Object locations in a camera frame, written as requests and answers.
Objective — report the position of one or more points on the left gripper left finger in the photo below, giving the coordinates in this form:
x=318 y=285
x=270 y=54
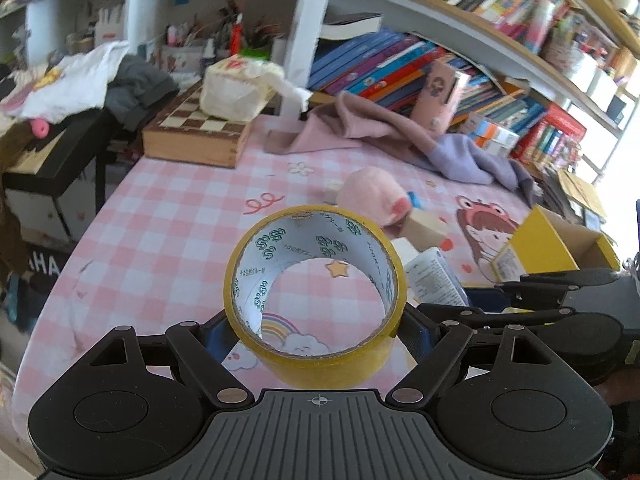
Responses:
x=200 y=351

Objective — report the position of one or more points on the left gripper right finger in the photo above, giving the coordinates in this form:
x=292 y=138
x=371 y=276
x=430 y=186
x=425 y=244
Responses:
x=438 y=352

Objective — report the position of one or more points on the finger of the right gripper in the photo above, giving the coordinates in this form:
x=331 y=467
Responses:
x=477 y=318
x=560 y=281

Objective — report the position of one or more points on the white glue tube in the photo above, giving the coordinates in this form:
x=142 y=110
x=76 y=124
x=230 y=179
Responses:
x=432 y=281

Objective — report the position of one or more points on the white box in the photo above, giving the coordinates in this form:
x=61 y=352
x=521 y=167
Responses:
x=405 y=250

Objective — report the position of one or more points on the beige eraser block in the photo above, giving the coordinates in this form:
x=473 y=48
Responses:
x=423 y=230

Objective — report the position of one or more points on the yellow tape roll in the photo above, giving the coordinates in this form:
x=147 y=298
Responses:
x=314 y=294

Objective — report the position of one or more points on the pink plush toy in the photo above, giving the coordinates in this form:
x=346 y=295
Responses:
x=375 y=194

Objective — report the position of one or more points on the small blue object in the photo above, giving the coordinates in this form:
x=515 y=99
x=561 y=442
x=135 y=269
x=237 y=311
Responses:
x=414 y=200

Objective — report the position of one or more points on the white power plug adapter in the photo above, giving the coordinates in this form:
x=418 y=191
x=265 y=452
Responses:
x=331 y=190

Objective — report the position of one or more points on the yellow cardboard box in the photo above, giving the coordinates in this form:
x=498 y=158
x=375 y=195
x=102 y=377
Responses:
x=545 y=242

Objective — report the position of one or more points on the stack of books right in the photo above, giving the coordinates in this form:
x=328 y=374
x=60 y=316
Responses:
x=554 y=199

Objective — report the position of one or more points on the brown paper envelope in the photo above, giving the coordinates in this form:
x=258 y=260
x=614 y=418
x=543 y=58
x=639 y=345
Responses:
x=581 y=192

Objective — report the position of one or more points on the pink checkered tablecloth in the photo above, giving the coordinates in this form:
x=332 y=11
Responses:
x=156 y=253

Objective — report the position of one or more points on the red dictionary books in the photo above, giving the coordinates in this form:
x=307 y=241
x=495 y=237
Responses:
x=555 y=136

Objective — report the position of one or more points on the orange white boxes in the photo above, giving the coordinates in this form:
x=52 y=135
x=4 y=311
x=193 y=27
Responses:
x=489 y=136

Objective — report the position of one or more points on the pink cylindrical device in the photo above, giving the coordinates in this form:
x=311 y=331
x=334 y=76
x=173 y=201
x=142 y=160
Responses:
x=439 y=98

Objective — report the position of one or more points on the wooden chess box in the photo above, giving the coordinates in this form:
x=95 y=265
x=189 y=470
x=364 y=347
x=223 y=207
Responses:
x=181 y=132

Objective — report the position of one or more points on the pink purple cloth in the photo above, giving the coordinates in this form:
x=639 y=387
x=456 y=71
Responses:
x=351 y=121

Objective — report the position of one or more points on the white bookshelf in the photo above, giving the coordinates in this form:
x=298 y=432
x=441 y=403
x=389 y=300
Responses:
x=48 y=22

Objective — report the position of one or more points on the tissue pack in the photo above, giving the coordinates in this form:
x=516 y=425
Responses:
x=239 y=88

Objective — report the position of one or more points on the dark grey garment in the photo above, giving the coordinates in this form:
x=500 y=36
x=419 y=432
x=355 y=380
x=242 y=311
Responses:
x=137 y=92

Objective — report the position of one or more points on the white t-shirt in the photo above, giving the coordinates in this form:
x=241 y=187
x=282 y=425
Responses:
x=77 y=83

